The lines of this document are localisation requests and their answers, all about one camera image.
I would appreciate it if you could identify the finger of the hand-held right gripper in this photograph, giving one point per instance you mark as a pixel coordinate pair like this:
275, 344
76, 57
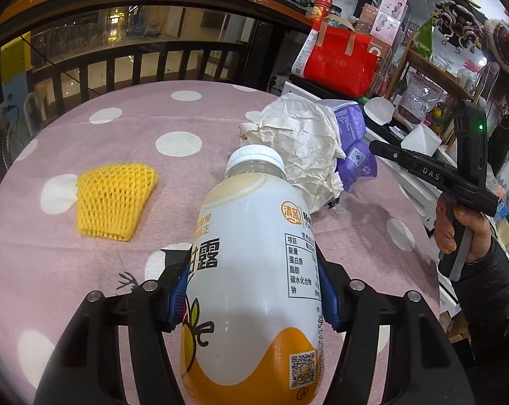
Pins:
389, 152

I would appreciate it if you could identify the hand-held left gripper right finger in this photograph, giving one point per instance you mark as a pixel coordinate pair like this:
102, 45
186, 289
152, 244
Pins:
330, 299

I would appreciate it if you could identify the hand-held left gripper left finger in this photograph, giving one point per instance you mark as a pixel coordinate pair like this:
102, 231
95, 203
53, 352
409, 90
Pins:
177, 295

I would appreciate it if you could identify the white and yellow drink bottle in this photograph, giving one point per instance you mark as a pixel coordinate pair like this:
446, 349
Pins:
246, 261

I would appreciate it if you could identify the person's right forearm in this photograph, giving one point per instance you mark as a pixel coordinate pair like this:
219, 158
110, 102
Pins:
495, 295

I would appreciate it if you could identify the person's right hand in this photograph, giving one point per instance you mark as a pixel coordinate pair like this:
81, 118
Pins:
442, 228

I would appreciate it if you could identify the purple plastic packet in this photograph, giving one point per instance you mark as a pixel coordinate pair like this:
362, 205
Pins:
355, 152

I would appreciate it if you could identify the folded white napkin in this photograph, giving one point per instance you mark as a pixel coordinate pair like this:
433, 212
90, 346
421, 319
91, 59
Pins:
423, 139

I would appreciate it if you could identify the white paper bowl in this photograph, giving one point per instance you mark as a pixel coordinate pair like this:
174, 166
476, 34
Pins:
379, 109

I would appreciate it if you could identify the large crumpled white paper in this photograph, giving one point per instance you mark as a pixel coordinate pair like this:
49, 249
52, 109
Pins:
296, 143

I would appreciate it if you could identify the wooden shelf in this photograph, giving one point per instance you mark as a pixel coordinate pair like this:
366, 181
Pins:
431, 65

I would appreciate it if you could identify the red insulated bag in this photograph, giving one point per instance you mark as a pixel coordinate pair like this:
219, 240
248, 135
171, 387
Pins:
334, 67

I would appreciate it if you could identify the yellow foam fruit net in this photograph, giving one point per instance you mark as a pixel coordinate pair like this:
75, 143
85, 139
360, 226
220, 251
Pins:
111, 198

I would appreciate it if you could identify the red fur-trimmed hat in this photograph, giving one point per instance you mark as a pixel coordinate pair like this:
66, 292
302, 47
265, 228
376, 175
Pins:
503, 42

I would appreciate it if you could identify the green packet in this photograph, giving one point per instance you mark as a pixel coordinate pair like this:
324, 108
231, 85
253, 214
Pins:
425, 38

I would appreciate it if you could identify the pink printed box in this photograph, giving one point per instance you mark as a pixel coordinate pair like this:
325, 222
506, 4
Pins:
381, 23
396, 4

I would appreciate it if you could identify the ornate dark headpiece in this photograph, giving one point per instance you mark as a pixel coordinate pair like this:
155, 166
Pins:
457, 21

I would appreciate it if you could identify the red tin can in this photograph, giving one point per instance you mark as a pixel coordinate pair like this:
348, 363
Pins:
322, 8

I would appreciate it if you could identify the pink polka dot tablecloth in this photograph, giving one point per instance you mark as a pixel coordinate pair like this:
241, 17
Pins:
195, 114

